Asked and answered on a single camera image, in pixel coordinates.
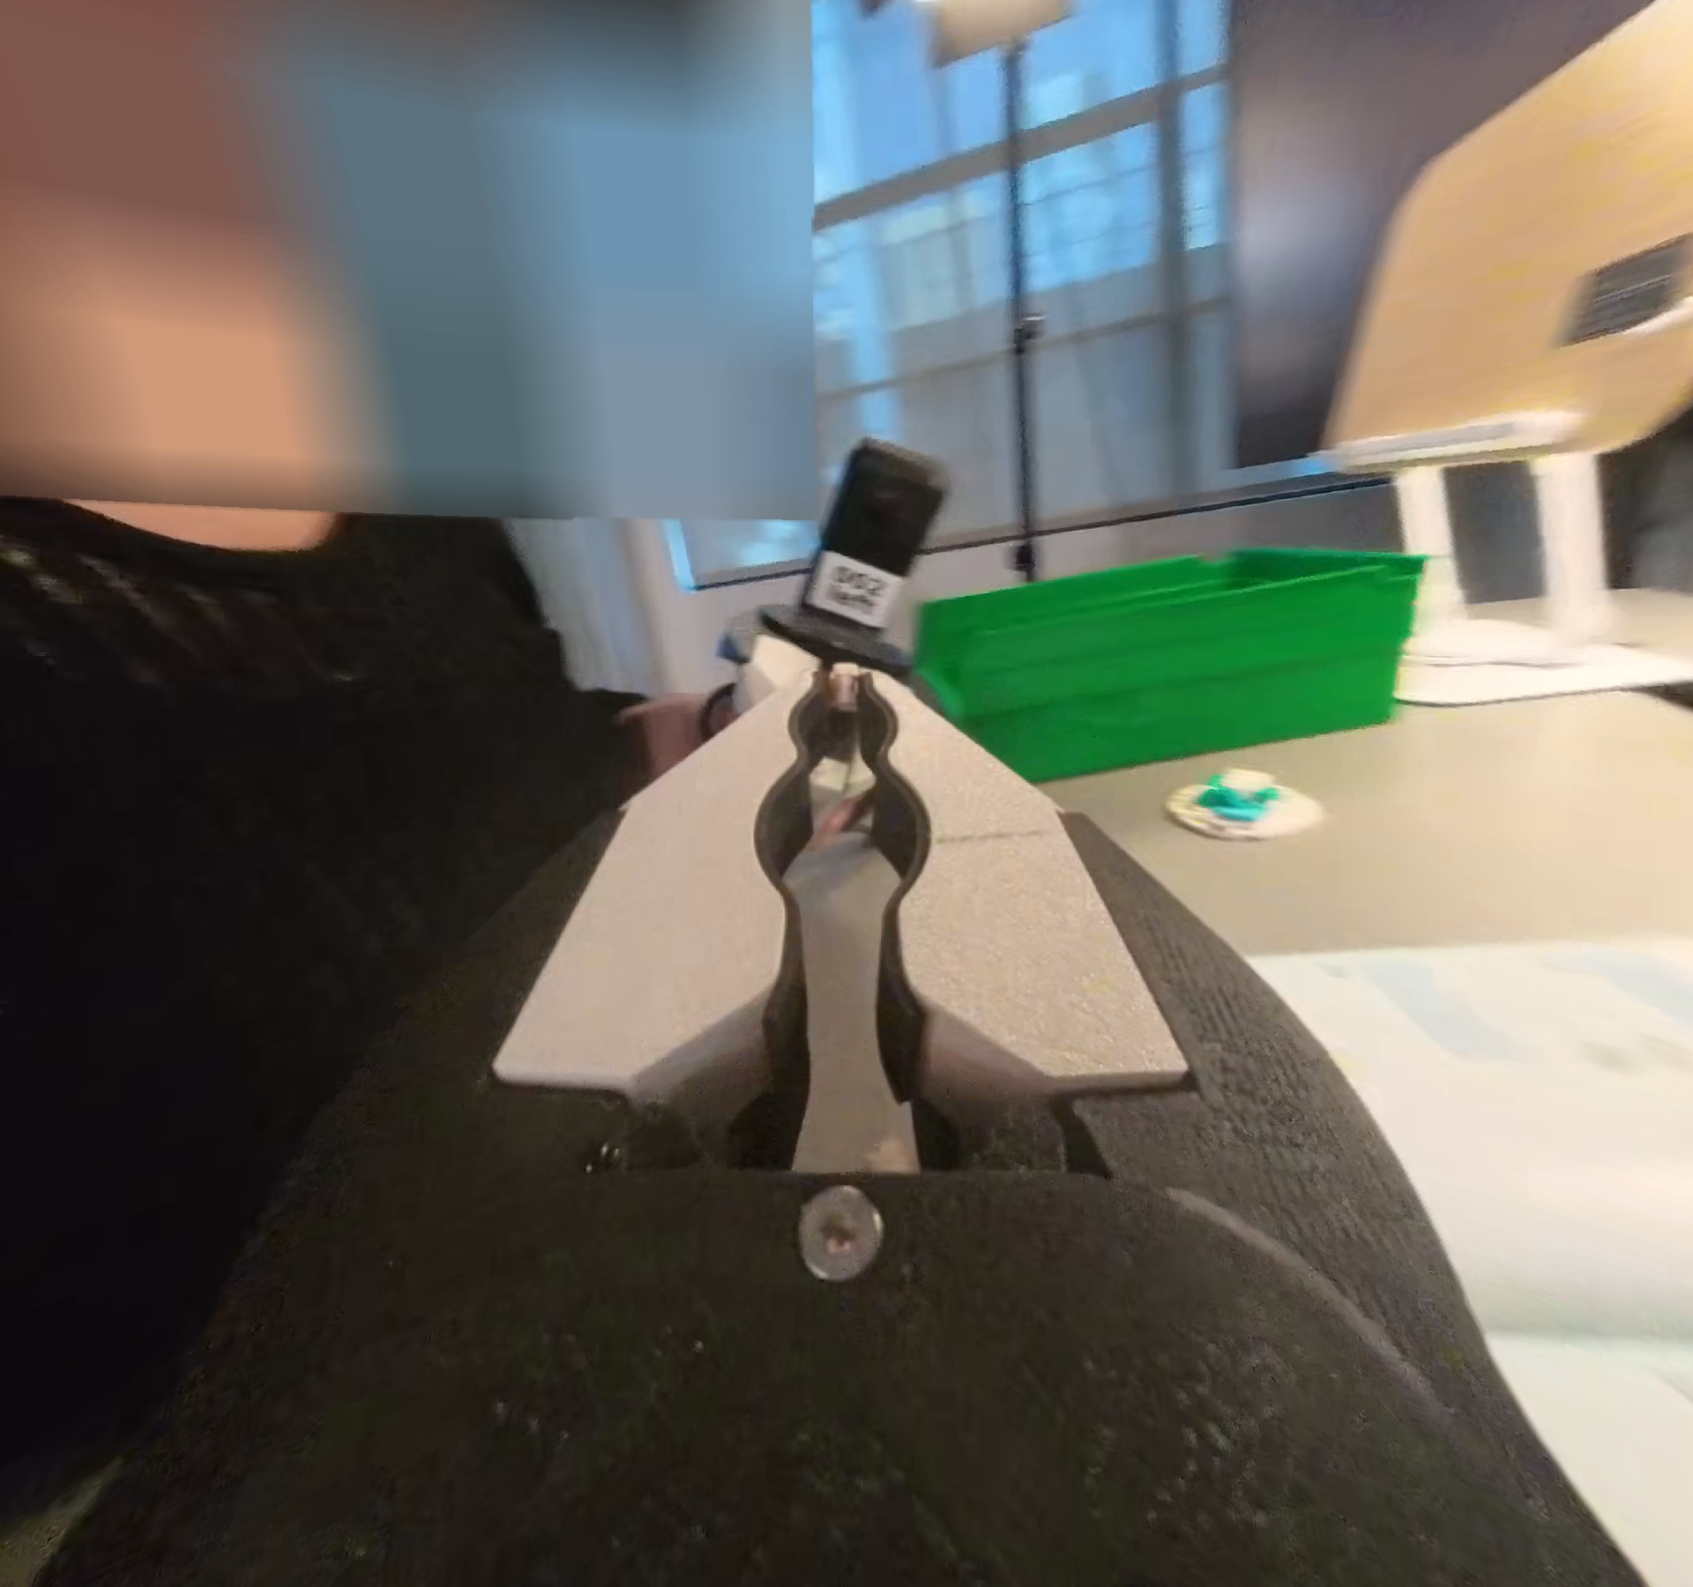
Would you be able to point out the small tan lego piece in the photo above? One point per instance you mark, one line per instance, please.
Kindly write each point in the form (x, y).
(836, 688)

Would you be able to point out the green plastic bin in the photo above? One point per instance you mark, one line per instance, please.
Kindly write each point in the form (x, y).
(1164, 675)

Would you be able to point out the round white lego plate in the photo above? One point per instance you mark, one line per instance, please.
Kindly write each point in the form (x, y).
(1242, 807)

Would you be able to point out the wooden side table white frame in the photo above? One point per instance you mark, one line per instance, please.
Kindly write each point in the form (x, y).
(1547, 199)

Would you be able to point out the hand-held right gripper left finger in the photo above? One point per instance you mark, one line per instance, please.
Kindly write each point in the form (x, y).
(634, 952)

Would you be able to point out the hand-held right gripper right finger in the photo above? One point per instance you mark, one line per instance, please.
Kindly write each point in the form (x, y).
(1032, 952)

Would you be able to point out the dark blue partition panel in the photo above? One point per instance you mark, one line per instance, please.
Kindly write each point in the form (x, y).
(1308, 158)

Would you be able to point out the black light stand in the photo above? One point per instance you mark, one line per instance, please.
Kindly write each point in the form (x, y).
(1021, 292)

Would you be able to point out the lego instruction booklet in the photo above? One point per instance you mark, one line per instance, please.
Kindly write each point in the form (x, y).
(1495, 1124)

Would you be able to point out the person's left hand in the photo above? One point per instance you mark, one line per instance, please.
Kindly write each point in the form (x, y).
(662, 734)

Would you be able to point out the person's torso in black sweater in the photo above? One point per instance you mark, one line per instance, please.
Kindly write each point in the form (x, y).
(264, 886)

